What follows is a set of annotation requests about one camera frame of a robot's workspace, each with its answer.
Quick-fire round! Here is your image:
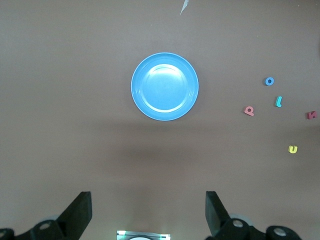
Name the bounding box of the white paper scrap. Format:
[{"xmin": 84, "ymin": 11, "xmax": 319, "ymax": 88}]
[{"xmin": 179, "ymin": 0, "xmax": 190, "ymax": 16}]

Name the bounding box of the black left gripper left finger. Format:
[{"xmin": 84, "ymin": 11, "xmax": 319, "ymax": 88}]
[{"xmin": 0, "ymin": 191, "xmax": 93, "ymax": 240}]

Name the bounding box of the blue plate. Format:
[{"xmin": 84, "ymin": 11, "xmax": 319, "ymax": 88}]
[{"xmin": 130, "ymin": 51, "xmax": 200, "ymax": 122}]

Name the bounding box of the pink letter d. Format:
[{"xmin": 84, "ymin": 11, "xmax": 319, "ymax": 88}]
[{"xmin": 243, "ymin": 105, "xmax": 256, "ymax": 117}]

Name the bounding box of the brown table cover mat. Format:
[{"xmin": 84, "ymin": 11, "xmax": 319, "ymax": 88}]
[{"xmin": 0, "ymin": 0, "xmax": 320, "ymax": 240}]

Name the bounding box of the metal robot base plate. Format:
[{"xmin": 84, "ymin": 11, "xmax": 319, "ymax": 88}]
[{"xmin": 116, "ymin": 230, "xmax": 172, "ymax": 240}]

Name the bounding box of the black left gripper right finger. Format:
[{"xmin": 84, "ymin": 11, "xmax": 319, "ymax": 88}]
[{"xmin": 205, "ymin": 190, "xmax": 304, "ymax": 240}]

